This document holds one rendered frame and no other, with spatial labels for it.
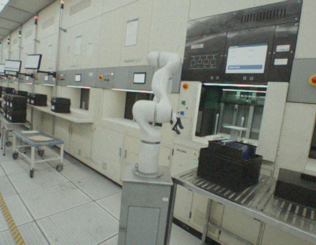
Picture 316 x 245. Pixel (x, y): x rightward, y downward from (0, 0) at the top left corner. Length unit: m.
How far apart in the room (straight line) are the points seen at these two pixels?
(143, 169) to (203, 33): 1.27
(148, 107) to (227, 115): 1.66
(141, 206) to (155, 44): 1.62
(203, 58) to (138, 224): 1.37
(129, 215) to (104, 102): 1.99
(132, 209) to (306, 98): 1.25
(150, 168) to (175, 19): 1.49
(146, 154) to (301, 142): 1.00
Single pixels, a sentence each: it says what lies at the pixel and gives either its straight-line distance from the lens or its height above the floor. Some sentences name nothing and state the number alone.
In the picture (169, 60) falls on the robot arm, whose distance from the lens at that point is 1.27.
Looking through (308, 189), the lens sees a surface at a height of 0.86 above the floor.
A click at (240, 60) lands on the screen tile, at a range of 1.65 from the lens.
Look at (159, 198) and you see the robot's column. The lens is 1.12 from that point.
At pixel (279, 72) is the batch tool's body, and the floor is 1.47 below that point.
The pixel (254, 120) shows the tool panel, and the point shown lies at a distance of 2.49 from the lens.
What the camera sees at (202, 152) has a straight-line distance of 1.19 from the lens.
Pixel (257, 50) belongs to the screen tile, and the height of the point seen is 1.63.
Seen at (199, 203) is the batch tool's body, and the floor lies 0.33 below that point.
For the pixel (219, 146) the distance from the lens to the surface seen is 1.17.
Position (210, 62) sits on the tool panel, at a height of 1.56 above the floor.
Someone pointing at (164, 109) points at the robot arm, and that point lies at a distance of 1.05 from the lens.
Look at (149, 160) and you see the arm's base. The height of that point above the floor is 0.85.
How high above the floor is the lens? 1.19
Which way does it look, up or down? 6 degrees down
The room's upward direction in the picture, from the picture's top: 6 degrees clockwise
